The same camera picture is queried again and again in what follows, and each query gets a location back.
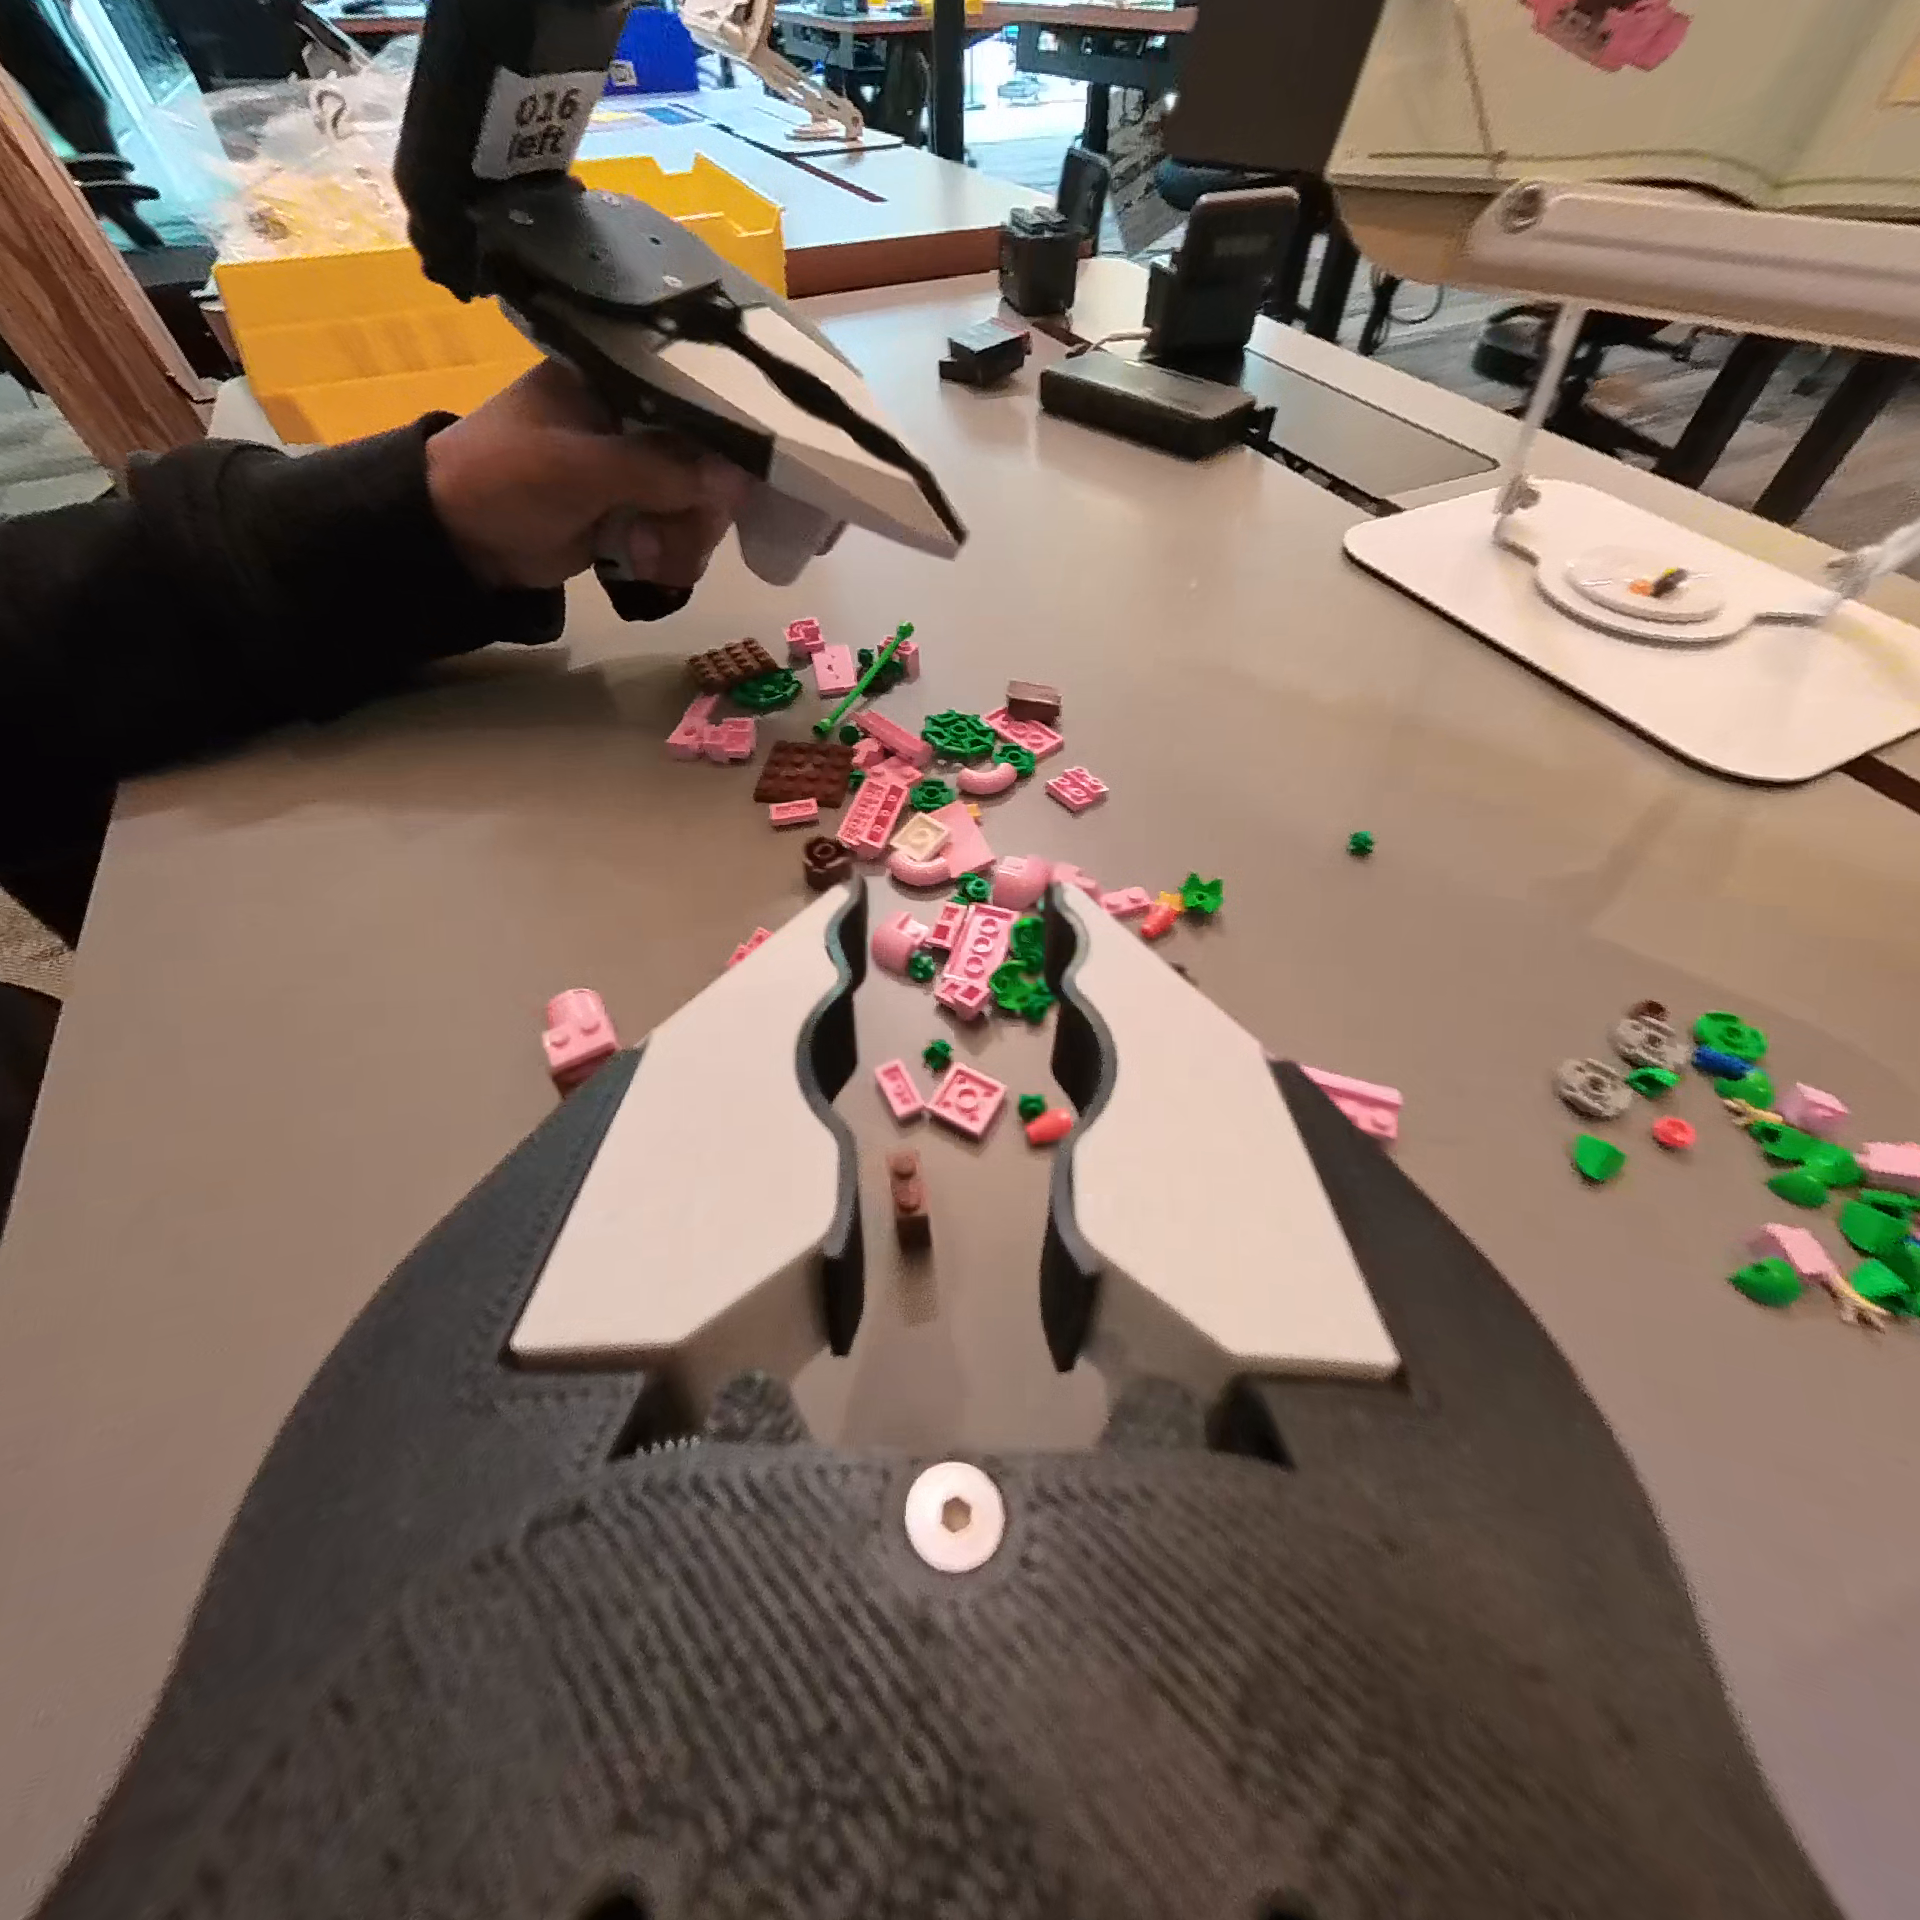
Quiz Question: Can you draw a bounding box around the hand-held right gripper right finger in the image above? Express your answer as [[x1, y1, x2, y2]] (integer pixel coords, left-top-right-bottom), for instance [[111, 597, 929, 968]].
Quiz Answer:
[[1039, 881, 1408, 1386]]

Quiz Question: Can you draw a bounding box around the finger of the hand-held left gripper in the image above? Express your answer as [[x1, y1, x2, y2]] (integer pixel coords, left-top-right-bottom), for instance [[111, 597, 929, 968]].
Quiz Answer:
[[733, 293, 964, 529], [625, 333, 966, 564]]

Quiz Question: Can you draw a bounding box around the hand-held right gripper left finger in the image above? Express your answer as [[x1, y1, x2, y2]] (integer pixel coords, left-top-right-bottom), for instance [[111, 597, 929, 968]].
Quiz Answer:
[[509, 874, 876, 1380]]

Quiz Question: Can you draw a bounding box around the pile of pink green toy bricks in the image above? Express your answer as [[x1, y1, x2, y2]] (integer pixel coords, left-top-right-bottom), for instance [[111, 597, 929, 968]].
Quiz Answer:
[[543, 615, 1405, 1159]]

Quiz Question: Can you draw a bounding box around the person's left forearm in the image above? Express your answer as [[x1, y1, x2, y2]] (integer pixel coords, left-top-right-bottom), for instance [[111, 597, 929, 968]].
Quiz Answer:
[[0, 417, 570, 904]]

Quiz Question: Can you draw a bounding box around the person's left hand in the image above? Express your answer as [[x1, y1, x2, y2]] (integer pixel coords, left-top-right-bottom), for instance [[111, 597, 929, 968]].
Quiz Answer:
[[427, 369, 744, 593]]

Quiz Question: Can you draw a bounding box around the clear plastic bag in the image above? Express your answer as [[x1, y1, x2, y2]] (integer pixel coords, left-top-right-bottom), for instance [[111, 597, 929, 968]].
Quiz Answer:
[[209, 59, 420, 270]]

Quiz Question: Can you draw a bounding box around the yellow plastic bin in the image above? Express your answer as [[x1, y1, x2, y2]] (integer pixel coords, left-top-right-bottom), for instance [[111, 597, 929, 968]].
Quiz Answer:
[[216, 150, 792, 447]]

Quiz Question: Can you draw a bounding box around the blue plastic bin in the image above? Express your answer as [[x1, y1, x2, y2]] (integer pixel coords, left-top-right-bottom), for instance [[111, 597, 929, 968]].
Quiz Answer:
[[599, 27, 701, 102]]

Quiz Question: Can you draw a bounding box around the black battery charger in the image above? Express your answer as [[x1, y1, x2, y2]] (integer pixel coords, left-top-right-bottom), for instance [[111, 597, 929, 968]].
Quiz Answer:
[[999, 207, 1085, 318]]

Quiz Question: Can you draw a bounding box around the black power adapter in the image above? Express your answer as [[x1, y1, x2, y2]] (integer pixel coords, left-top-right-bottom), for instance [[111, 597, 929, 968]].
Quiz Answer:
[[1039, 350, 1260, 462]]

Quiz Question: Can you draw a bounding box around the black charger dock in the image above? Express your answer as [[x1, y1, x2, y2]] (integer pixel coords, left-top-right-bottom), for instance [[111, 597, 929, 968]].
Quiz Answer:
[[1144, 185, 1305, 372]]

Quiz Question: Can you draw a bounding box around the black flat panel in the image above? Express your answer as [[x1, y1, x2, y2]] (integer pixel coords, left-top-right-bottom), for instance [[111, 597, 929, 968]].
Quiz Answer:
[[1164, 0, 1388, 177]]

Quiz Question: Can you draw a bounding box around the heap of green grey toy pieces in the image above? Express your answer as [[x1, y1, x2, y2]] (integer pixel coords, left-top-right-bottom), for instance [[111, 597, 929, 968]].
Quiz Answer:
[[1552, 998, 1920, 1329]]

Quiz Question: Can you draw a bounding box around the open instruction booklet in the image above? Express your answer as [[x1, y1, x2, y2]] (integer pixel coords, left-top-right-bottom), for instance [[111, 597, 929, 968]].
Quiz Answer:
[[1328, 0, 1920, 216]]

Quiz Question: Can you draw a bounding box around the wooden frame model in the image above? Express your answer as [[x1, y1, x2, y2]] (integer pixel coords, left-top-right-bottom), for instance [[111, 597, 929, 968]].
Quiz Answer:
[[686, 0, 872, 144]]

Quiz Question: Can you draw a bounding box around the wooden post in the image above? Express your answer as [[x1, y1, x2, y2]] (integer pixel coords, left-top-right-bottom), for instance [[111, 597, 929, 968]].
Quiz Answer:
[[0, 67, 216, 470]]

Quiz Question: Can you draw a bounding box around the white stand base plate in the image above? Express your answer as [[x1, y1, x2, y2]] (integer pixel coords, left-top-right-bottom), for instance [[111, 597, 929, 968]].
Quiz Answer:
[[1344, 180, 1920, 788]]

